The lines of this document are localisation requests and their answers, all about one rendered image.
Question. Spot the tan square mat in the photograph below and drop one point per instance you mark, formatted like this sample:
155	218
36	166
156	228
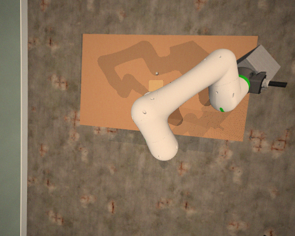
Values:
155	84

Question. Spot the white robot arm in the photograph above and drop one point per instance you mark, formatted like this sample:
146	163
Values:
150	112

